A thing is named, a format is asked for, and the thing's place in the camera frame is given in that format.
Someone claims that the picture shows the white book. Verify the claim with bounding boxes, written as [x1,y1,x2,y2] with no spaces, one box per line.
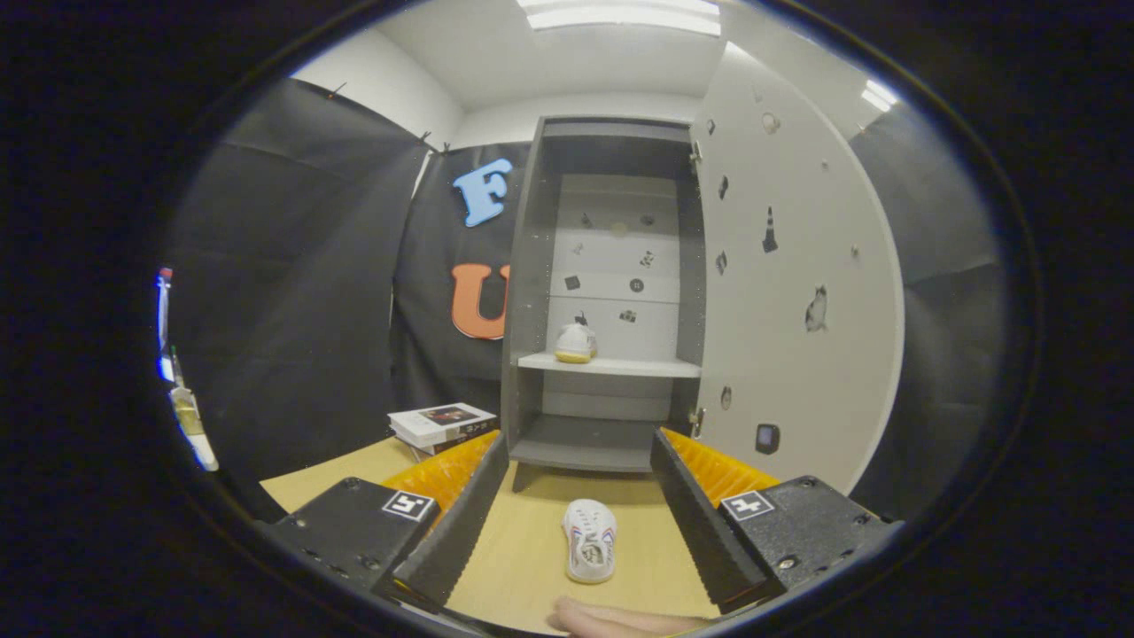
[388,403,497,447]

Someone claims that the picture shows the white shoe cabinet door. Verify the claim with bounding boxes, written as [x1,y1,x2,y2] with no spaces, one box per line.
[689,40,906,495]

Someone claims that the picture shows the white shoe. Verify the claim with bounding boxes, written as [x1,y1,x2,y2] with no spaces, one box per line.
[555,323,598,364]
[563,499,617,585]

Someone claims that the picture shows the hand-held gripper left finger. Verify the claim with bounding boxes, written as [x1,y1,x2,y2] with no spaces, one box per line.
[257,430,510,614]

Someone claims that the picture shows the large ceiling light panel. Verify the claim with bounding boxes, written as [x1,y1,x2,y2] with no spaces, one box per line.
[517,0,723,38]

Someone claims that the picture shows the grey shoe cabinet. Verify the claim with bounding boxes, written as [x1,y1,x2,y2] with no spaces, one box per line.
[501,115,710,493]

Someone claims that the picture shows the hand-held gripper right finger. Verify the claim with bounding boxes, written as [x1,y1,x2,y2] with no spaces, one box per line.
[649,427,906,615]

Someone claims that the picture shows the black backdrop cloth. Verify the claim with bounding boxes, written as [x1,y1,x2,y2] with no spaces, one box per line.
[164,78,1011,524]

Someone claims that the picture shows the dark-spined book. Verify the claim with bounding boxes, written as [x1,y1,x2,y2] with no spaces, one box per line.
[412,430,500,457]

